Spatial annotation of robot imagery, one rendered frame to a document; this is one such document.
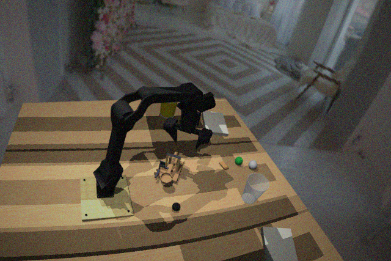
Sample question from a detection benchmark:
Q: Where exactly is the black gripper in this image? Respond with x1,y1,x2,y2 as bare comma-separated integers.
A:
163,116,213,150

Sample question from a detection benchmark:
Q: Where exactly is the green ball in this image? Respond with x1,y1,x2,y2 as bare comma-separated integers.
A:
235,156,243,165

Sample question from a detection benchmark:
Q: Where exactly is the yellow mug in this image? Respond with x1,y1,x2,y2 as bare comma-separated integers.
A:
160,102,177,119

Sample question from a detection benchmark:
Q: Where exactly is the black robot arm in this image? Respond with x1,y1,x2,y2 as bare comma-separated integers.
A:
93,83,216,198

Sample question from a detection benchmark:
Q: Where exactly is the clear glass cup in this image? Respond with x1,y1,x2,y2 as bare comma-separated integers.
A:
242,173,269,204

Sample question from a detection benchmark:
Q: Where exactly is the black ball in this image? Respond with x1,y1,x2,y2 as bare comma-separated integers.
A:
172,203,180,210

